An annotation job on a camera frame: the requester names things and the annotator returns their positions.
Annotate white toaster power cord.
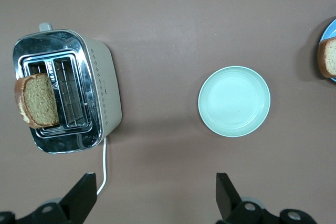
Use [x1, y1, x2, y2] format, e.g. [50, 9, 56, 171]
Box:
[96, 137, 108, 197]

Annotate beige chrome toaster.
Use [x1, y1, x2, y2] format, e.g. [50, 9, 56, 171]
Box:
[12, 22, 123, 154]

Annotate blue plate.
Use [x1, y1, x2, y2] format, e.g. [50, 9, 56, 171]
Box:
[320, 18, 336, 83]

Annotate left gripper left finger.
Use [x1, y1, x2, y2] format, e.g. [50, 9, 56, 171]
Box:
[0, 173, 98, 224]

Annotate pale green plate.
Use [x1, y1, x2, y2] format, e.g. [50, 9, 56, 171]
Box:
[197, 66, 271, 138]

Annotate brown bread slice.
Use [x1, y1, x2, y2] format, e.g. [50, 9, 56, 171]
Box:
[14, 73, 60, 130]
[317, 37, 336, 79]

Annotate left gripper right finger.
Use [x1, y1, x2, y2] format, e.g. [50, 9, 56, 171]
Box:
[216, 173, 317, 224]

